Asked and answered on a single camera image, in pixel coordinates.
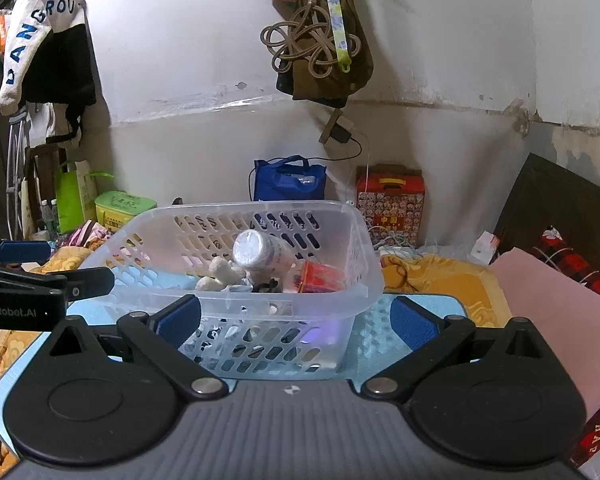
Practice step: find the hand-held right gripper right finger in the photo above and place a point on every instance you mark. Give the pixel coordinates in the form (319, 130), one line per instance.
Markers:
(412, 322)

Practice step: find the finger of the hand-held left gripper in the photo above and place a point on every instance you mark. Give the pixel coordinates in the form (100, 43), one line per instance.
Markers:
(87, 280)
(22, 251)

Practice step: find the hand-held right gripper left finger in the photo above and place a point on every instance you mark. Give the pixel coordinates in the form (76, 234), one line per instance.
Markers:
(180, 312)

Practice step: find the beige plush toy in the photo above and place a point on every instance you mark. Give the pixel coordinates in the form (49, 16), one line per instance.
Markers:
(222, 272)

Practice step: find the clear plastic basket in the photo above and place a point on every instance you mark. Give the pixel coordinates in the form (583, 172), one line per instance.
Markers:
(330, 310)

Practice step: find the small black item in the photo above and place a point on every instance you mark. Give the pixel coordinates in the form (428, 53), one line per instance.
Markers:
(266, 287)

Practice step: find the white plastic bottle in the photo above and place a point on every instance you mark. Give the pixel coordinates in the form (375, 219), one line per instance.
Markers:
(260, 252)

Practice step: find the red paper cup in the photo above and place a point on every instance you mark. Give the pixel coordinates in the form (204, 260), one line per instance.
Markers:
(322, 277)

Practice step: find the light blue mat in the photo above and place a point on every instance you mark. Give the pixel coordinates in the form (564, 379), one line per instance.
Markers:
(375, 330)

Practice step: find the clear water bottles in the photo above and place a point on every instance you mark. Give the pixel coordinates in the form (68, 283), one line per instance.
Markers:
(50, 215)

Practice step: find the yellow patterned bedsheet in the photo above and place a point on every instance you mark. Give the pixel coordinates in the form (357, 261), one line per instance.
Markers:
(445, 280)

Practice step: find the green shopping bag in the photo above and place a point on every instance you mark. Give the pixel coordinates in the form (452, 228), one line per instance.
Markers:
(72, 200)

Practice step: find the yellow-green box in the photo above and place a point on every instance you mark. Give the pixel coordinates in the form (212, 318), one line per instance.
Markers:
(122, 210)

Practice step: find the metal crutches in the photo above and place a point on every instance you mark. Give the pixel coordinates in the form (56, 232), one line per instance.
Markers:
(16, 170)

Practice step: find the small white box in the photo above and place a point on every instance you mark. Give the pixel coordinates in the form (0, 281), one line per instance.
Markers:
(484, 249)

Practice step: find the red patterned gift box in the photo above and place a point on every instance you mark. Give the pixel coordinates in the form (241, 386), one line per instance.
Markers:
(392, 205)

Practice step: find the pink blanket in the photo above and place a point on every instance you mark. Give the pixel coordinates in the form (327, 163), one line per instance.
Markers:
(545, 320)

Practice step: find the blue tote bag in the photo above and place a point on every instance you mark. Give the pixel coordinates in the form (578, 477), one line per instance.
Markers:
(290, 182)

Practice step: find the red plaid cloth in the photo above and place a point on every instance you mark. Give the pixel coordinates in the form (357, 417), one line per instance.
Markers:
(575, 260)

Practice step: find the dark wooden headboard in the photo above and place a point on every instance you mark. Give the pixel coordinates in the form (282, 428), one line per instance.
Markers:
(555, 195)

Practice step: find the black power adapter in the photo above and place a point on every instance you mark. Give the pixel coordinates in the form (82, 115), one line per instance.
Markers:
(337, 132)

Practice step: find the red printed cloth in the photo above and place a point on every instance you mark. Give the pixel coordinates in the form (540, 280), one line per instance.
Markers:
(597, 435)

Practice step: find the white and black jacket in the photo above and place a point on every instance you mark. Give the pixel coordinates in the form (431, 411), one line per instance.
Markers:
(40, 35)

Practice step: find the brown hanging bag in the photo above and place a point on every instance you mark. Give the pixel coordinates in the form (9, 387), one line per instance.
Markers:
(330, 85)

